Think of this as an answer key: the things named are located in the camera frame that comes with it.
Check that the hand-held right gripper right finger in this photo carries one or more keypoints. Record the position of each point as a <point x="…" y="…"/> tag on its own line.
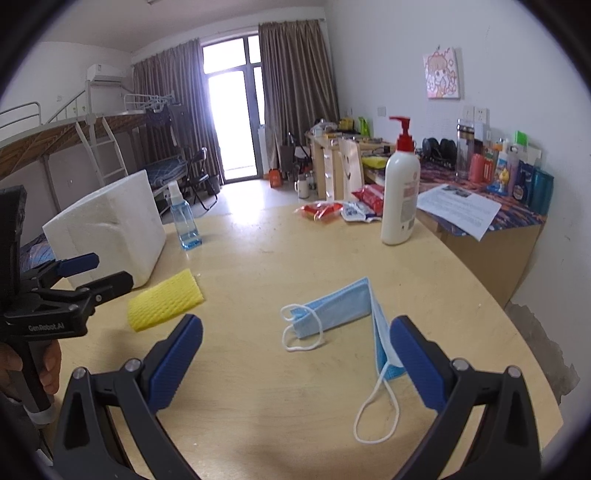
<point x="415" y="364"/>

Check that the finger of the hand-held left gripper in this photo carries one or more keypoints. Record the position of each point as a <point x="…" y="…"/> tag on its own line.
<point x="78" y="264"/>
<point x="111" y="282"/>

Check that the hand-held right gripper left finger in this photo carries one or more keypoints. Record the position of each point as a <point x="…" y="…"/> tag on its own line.
<point x="175" y="360"/>

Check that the white foam box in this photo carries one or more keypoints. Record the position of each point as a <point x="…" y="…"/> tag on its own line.
<point x="111" y="230"/>

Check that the blue face mask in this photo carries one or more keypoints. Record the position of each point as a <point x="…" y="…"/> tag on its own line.
<point x="337" y="304"/>

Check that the person's left forearm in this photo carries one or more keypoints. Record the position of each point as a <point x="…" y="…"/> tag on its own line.
<point x="18" y="434"/>

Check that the person's left hand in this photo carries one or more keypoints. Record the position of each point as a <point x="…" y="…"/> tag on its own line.
<point x="51" y="369"/>

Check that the blue patterned bedding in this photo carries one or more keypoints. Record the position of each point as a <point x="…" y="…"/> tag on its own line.
<point x="39" y="251"/>

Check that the yellow sponge cloth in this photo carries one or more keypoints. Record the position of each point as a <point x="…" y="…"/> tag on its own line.
<point x="166" y="300"/>

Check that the blue spray bottle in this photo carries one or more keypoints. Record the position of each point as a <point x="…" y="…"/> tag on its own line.
<point x="184" y="226"/>

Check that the white bed ladder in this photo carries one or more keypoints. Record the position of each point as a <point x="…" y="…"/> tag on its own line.
<point x="104" y="147"/>

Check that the metal bunk bed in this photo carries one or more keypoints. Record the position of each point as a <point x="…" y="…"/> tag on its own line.
<point x="41" y="147"/>

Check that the bunk bed with blue bedding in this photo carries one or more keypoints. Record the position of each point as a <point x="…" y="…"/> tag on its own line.
<point x="161" y="166"/>

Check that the black folding chair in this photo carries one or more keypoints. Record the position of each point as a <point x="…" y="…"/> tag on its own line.
<point x="201" y="177"/>

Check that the printed paper sheet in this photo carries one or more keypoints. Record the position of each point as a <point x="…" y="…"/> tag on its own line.
<point x="461" y="210"/>

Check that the white lotion pump bottle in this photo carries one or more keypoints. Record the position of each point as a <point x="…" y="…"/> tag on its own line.
<point x="399" y="203"/>

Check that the red snack packet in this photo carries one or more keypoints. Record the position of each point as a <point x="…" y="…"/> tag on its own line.
<point x="318" y="211"/>
<point x="369" y="198"/>

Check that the brown curtain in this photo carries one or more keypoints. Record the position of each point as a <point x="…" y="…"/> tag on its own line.
<point x="298" y="87"/>
<point x="175" y="106"/>

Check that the white air conditioner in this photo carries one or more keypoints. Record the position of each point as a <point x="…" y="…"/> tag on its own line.
<point x="106" y="74"/>

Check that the red jug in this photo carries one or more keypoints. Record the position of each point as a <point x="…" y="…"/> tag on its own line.
<point x="275" y="179"/>

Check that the white paper bag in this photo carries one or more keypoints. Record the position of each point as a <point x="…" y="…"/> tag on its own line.
<point x="351" y="170"/>

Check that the orange bottle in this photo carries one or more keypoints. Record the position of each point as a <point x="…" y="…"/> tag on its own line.
<point x="482" y="168"/>

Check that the dark blue bottle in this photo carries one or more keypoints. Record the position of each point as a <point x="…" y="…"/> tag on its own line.
<point x="522" y="182"/>

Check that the teal bottle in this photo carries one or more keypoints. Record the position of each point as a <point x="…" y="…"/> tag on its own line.
<point x="541" y="191"/>

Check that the glass balcony door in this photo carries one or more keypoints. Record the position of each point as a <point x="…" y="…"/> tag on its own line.
<point x="233" y="106"/>

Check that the black headphones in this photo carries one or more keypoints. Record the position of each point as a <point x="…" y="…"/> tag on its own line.
<point x="438" y="148"/>

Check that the wooden desk with drawers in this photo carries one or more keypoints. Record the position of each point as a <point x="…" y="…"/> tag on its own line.
<point x="323" y="166"/>

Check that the clear tumbler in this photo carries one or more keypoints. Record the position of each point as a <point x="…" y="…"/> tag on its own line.
<point x="465" y="147"/>

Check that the white tube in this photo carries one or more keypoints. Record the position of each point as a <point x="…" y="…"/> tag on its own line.
<point x="511" y="161"/>

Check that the green bag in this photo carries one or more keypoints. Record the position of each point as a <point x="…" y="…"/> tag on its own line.
<point x="364" y="127"/>

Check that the green card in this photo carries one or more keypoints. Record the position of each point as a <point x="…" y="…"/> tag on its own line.
<point x="521" y="138"/>

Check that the white wall socket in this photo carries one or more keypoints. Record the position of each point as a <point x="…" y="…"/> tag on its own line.
<point x="475" y="114"/>

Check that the pink cartoon wall picture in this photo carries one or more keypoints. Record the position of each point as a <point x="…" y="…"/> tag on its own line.
<point x="442" y="74"/>

